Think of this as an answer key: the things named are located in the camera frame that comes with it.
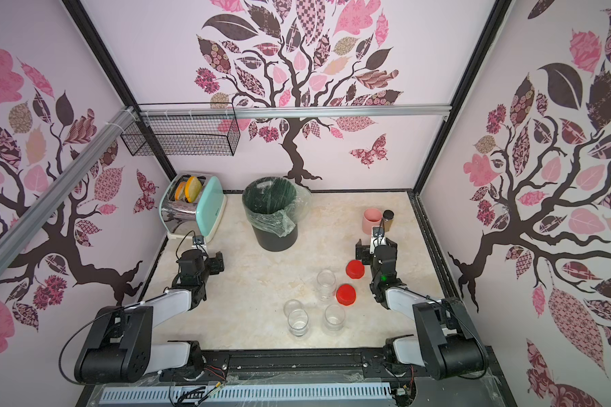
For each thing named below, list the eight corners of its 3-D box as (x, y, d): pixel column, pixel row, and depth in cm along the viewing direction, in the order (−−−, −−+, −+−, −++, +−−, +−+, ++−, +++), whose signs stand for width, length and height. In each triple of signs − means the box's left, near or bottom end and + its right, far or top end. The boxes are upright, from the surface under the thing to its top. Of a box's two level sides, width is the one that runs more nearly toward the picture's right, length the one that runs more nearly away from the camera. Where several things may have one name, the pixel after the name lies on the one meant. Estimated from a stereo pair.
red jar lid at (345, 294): (337, 305, 87) (337, 303, 86) (335, 287, 92) (336, 284, 90) (355, 305, 87) (356, 303, 86) (353, 287, 92) (354, 284, 90)
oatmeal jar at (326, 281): (317, 301, 89) (317, 286, 79) (316, 283, 93) (317, 267, 83) (333, 301, 89) (336, 286, 79) (332, 283, 93) (334, 267, 83)
